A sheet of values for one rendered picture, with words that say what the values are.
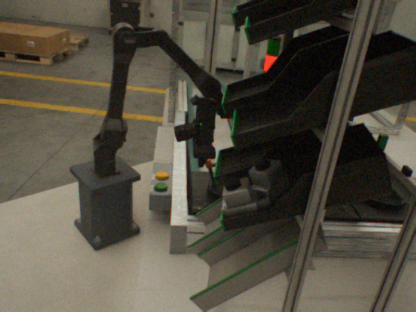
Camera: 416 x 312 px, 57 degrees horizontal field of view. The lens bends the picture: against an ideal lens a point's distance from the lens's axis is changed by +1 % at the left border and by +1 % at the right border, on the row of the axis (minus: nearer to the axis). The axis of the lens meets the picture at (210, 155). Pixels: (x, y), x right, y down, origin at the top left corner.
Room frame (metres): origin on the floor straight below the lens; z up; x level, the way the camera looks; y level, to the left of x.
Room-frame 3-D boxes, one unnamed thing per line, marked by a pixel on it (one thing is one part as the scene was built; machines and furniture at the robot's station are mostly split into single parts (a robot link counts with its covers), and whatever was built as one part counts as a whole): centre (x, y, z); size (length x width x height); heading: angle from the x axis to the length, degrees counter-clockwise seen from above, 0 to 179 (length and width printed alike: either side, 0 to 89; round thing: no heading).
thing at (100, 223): (0.92, 0.29, 0.96); 0.15 x 0.15 x 0.20; 43
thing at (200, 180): (1.02, -0.07, 0.96); 0.24 x 0.24 x 0.02; 7
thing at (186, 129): (1.00, 0.08, 1.17); 0.07 x 0.07 x 0.06; 9
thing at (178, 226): (1.28, 0.11, 0.91); 0.89 x 0.06 x 0.11; 7
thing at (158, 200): (1.08, 0.15, 0.93); 0.21 x 0.07 x 0.06; 7
